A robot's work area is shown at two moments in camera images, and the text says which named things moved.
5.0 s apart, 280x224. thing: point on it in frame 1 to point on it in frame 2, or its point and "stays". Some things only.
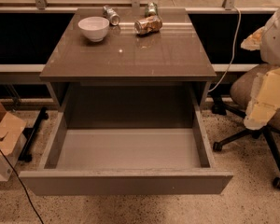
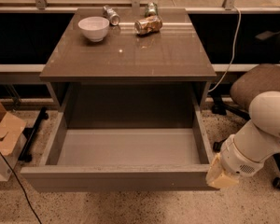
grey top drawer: x=128 y=140 stays
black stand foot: x=25 y=155 stays
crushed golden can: x=147 y=24 stays
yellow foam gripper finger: x=254 y=41 to x=217 y=176
